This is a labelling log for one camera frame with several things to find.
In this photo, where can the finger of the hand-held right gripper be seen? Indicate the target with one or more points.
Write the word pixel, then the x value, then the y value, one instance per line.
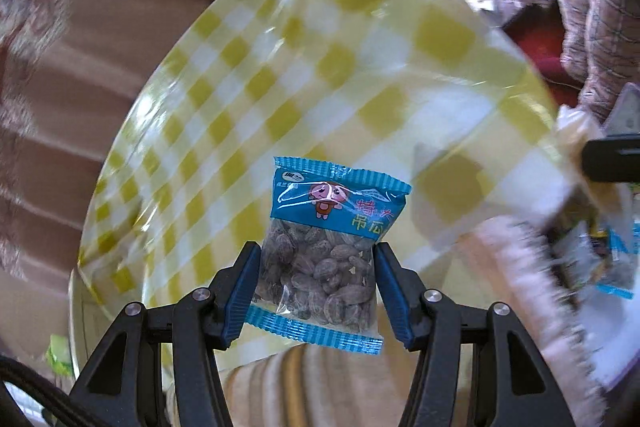
pixel 610 159

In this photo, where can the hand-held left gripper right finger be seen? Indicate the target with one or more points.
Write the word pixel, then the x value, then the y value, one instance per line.
pixel 395 302

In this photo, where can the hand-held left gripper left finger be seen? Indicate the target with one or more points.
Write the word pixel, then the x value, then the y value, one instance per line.
pixel 240 297

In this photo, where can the blue seed packet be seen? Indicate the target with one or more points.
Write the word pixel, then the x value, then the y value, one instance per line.
pixel 320 267

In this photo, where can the blue round nut packet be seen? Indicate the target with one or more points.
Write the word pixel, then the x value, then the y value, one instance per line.
pixel 617 257

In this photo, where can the pink fuzzy blanket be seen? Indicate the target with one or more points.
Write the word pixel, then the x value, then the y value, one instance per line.
pixel 525 267

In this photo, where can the dark red cloth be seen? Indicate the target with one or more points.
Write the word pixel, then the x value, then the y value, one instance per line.
pixel 535 37

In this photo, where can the pink quilted cloth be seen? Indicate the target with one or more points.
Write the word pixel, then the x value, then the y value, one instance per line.
pixel 590 7

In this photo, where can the light green object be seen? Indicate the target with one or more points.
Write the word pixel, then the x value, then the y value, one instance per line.
pixel 57 352

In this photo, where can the yellow checked tablecloth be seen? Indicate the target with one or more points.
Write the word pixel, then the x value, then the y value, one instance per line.
pixel 350 72

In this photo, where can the brown patterned cloth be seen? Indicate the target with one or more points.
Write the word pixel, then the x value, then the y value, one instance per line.
pixel 50 57

